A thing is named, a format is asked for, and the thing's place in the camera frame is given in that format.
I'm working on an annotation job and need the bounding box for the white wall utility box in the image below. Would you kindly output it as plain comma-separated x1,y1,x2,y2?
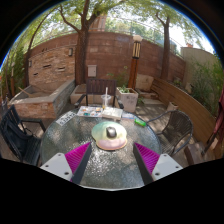
87,64,98,78

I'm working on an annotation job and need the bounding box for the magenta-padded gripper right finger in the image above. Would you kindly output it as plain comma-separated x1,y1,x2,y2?
133,142,184,186

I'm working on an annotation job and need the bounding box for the white number plate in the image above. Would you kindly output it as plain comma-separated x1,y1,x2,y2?
55,110,78,127

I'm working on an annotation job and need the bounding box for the dark wooden slatted armchair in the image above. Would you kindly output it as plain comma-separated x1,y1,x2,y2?
74,77,124,110

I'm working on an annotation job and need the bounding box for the dark red hanging cloth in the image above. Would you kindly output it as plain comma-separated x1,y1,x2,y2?
213,83,224,144

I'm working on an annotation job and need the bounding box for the white square planter with plant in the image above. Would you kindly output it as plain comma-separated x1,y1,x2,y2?
115,84,139,113

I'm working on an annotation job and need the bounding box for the clear plastic cup with straw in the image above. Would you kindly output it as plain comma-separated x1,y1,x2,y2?
100,86,113,111

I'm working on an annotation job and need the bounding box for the pale stone block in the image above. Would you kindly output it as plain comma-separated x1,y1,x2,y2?
134,73,155,93

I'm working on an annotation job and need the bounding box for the open white book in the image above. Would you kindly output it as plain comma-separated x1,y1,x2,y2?
101,107,124,121

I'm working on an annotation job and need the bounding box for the wooden garden lamp post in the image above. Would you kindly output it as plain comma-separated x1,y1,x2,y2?
127,34,144,90

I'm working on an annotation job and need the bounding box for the curved wooden bench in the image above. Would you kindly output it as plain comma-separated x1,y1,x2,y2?
150,77,224,159

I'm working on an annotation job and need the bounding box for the black slatted garden chair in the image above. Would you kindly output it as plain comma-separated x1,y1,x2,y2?
0,104,47,167

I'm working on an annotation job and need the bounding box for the small green packet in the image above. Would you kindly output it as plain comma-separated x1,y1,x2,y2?
133,117,148,128

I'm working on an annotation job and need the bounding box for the white and blue booklet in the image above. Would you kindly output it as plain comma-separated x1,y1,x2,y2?
121,112,137,121

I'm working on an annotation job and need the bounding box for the dark wicker garden chair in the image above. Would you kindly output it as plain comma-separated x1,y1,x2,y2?
146,109,194,158

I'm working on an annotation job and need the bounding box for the large forked tree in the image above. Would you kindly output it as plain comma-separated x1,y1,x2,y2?
58,0,101,86

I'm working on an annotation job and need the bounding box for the slender tree trunk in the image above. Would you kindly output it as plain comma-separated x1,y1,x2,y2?
154,9,173,81

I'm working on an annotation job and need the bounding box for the colourful printed sheet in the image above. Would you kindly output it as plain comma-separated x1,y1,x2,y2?
76,105,104,118

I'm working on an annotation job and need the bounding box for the stone brick raised bed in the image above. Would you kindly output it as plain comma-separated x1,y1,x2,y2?
8,78,76,120

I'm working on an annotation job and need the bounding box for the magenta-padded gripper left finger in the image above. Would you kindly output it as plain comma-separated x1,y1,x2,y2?
40,142,93,186

